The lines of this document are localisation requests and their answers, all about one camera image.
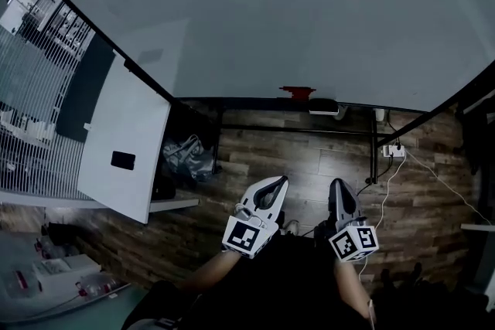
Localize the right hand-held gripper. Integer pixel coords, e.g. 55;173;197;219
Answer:
327;178;381;264

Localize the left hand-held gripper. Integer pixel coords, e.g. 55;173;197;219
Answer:
221;175;290;260

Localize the black and white whiteboard eraser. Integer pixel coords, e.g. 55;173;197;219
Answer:
308;98;340;116

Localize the person's left forearm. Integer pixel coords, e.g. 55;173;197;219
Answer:
181;253;243;291

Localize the person's right forearm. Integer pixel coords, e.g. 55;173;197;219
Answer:
334;260;378;321

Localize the large black-framed whiteboard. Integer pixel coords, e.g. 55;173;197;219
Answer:
18;0;495;114

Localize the white power strip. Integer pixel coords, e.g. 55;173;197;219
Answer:
382;144;406;158

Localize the grey handbag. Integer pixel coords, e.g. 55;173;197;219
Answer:
161;134;217;182

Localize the person in black trousers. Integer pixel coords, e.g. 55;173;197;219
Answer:
123;231;387;330

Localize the black office chair base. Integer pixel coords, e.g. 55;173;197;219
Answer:
377;262;426;306

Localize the red magnetic strip patch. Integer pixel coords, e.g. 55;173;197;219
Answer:
278;86;317;100

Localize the white side table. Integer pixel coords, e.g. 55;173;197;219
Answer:
459;222;495;314

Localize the black phone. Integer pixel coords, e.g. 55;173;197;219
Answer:
111;150;137;171

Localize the white desk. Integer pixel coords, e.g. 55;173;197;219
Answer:
77;52;200;226

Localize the clear bottle red label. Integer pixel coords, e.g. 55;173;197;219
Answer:
11;268;43;291
75;274;117;301

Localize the white cardboard box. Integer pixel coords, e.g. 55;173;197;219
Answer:
32;253;102;283

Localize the black desk divider panel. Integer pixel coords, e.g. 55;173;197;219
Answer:
56;32;117;144

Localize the light grey table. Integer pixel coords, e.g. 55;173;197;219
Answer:
0;231;135;326

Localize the striped glass partition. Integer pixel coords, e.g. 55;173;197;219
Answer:
0;0;97;202

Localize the black cable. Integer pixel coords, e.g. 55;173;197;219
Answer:
355;155;394;195
386;118;402;147

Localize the thin white cable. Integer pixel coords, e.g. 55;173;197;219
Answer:
367;299;378;330

